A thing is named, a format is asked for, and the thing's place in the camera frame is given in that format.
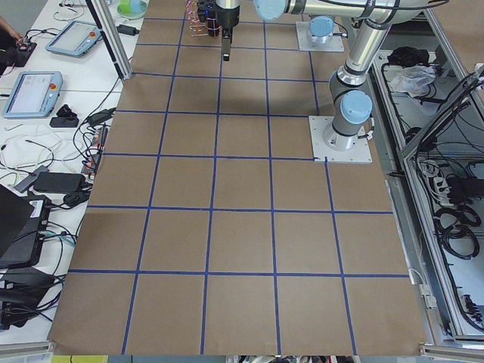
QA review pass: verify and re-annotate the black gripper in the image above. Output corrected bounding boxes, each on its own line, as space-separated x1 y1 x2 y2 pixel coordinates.
215 0 240 61

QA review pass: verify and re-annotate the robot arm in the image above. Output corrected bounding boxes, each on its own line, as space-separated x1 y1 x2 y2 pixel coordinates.
198 1 347 61
253 0 447 104

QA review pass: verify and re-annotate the green bowl with blocks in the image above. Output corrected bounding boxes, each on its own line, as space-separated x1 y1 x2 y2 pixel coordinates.
116 0 147 20

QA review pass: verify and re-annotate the blue teach pendant far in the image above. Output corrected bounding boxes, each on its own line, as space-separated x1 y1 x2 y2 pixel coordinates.
45 20 101 57

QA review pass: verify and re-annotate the blue teach pendant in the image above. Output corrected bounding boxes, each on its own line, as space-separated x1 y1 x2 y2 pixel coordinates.
2 71 64 119
45 20 101 57

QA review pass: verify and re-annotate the orange black usb hub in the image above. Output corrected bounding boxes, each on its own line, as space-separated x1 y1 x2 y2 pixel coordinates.
88 126 109 154
81 152 102 176

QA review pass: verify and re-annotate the blue teach pendant near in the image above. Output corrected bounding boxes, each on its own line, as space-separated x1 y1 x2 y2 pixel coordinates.
2 71 64 119

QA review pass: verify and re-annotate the black power brick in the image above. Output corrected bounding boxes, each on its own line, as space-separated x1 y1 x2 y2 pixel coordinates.
33 172 85 194

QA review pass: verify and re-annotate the black laptop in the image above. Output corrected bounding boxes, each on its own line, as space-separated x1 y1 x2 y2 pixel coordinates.
1 186 51 268

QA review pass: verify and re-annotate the copper wire wine rack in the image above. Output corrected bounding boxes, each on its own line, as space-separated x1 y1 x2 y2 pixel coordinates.
185 1 220 37

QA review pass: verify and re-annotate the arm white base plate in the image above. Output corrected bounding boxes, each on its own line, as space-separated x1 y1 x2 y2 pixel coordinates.
296 22 344 53
309 116 372 164

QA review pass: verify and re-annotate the aluminium frame post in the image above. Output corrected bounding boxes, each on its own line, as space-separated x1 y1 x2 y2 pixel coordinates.
86 0 132 82

